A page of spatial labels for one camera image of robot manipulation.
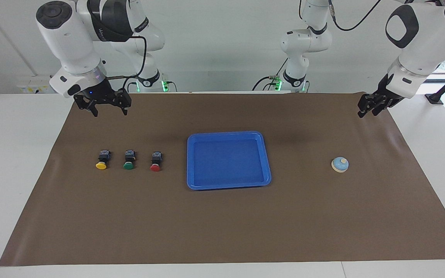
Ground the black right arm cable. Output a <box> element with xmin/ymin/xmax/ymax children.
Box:
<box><xmin>107</xmin><ymin>35</ymin><xmax>148</xmax><ymax>80</ymax></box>

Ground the yellow push button switch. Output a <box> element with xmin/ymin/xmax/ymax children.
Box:
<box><xmin>95</xmin><ymin>150</ymin><xmax>111</xmax><ymax>170</ymax></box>

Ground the green push button switch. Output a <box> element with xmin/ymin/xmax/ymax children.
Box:
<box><xmin>123</xmin><ymin>150</ymin><xmax>136</xmax><ymax>170</ymax></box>

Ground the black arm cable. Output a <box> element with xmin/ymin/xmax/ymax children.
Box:
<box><xmin>328</xmin><ymin>0</ymin><xmax>382</xmax><ymax>32</ymax></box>
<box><xmin>107</xmin><ymin>35</ymin><xmax>148</xmax><ymax>80</ymax></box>

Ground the blue plastic tray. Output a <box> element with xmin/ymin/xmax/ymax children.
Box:
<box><xmin>187</xmin><ymin>131</ymin><xmax>272</xmax><ymax>191</ymax></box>

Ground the brown table mat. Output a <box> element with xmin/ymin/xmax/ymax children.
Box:
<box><xmin>0</xmin><ymin>92</ymin><xmax>445</xmax><ymax>267</ymax></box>

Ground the black left base cable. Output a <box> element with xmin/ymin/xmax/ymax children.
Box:
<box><xmin>252</xmin><ymin>58</ymin><xmax>289</xmax><ymax>92</ymax></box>

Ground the white wall socket box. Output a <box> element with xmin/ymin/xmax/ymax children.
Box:
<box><xmin>17</xmin><ymin>75</ymin><xmax>55</xmax><ymax>94</ymax></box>

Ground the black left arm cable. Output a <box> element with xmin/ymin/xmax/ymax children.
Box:
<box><xmin>328</xmin><ymin>0</ymin><xmax>382</xmax><ymax>32</ymax></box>

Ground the light blue call bell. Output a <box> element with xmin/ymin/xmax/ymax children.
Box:
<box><xmin>331</xmin><ymin>157</ymin><xmax>349</xmax><ymax>173</ymax></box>

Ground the black right base cable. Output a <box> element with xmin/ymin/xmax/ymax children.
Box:
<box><xmin>121</xmin><ymin>75</ymin><xmax>140</xmax><ymax>93</ymax></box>

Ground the red push button switch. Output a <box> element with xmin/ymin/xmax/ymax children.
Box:
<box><xmin>150</xmin><ymin>151</ymin><xmax>163</xmax><ymax>172</ymax></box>

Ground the black base cable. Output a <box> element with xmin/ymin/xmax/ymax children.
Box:
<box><xmin>252</xmin><ymin>58</ymin><xmax>289</xmax><ymax>92</ymax></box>
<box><xmin>121</xmin><ymin>75</ymin><xmax>140</xmax><ymax>93</ymax></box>

